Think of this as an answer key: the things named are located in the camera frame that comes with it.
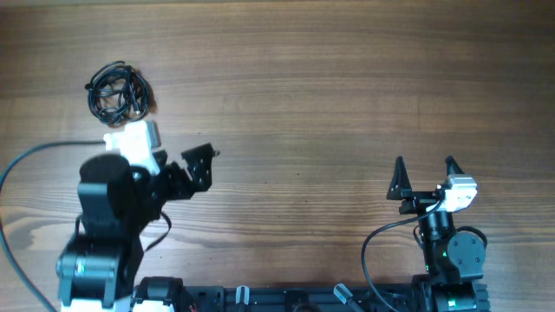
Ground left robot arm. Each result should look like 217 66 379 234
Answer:
56 144 218 311

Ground camera black cable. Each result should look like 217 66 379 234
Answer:
361 197 446 312
0 140 107 312

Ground left camera black cable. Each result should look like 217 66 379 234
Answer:
0 140 107 312

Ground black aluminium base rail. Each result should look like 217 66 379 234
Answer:
129 283 491 312

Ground black usb cable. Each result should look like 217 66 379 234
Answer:
84 60 153 127

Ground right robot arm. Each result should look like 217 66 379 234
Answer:
387 156 487 311

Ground right camera black cable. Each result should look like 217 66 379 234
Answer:
361 197 446 312

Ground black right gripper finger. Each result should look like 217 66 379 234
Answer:
445 156 464 176
386 156 412 200

